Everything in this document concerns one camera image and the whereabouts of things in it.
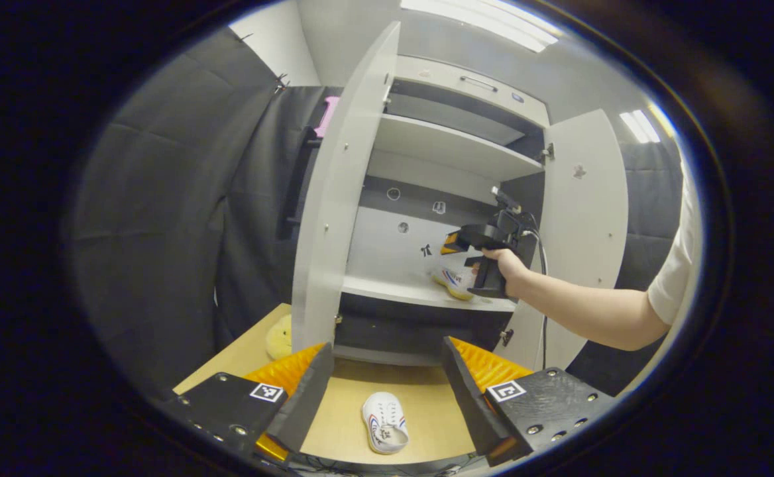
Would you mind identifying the grey shoe cabinet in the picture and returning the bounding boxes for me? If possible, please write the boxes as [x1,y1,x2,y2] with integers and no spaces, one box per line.
[334,55,553,367]

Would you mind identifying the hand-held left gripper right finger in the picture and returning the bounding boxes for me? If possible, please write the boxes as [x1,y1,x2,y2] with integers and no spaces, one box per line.
[440,336,616,468]

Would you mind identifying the small ceiling light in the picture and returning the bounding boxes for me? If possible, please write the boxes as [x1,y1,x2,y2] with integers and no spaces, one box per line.
[619,109,661,144]

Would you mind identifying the long ceiling light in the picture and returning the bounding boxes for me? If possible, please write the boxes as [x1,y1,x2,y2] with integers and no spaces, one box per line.
[400,0,563,54]

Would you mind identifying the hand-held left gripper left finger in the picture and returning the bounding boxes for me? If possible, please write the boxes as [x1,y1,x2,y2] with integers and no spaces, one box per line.
[162,343,335,461]

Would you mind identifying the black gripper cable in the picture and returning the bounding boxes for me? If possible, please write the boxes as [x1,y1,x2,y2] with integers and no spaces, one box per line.
[526,229,551,370]

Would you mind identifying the white canvas shoe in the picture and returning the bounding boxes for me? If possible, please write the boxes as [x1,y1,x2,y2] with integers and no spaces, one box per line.
[362,392,410,455]
[430,264,479,301]

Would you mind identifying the yellow pineapple plush toy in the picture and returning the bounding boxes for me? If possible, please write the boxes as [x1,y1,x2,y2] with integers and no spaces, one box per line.
[266,314,293,360]

